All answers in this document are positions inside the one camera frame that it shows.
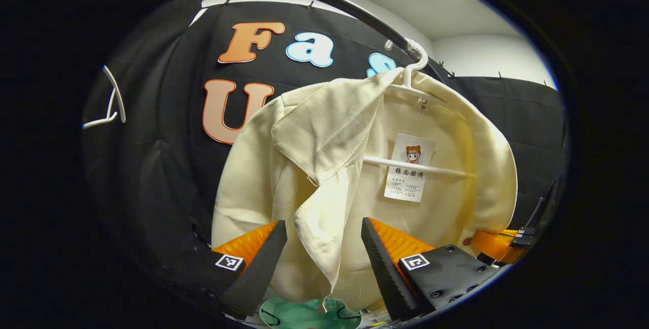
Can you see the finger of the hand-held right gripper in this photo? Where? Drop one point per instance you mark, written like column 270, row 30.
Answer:
column 492, row 245

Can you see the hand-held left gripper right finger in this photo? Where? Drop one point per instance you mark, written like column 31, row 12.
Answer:
column 385, row 273

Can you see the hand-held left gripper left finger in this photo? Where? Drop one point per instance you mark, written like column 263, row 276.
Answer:
column 258, row 278

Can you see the green laundry hamper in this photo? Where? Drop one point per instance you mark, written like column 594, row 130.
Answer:
column 304, row 316

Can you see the cream button shirt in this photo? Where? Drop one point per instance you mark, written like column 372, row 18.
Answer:
column 355, row 116

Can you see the white plastic hanger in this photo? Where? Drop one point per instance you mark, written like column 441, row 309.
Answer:
column 119, row 98
column 451, row 171

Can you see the black backdrop cloth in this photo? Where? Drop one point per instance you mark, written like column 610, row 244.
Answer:
column 162, row 167

